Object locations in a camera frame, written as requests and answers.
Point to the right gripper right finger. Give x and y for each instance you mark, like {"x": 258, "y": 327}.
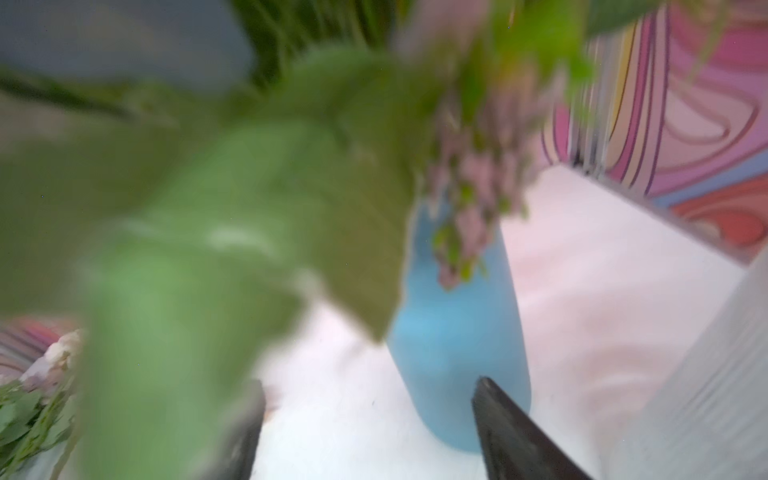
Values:
{"x": 513, "y": 446}

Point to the blue hydrangea bunch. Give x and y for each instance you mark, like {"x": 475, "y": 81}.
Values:
{"x": 188, "y": 232}

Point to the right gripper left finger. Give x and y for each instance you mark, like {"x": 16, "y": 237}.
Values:
{"x": 236, "y": 455}

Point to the teal ceramic vase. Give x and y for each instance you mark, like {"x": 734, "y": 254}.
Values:
{"x": 442, "y": 341}

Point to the green white filler bunch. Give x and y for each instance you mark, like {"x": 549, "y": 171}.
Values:
{"x": 38, "y": 409}

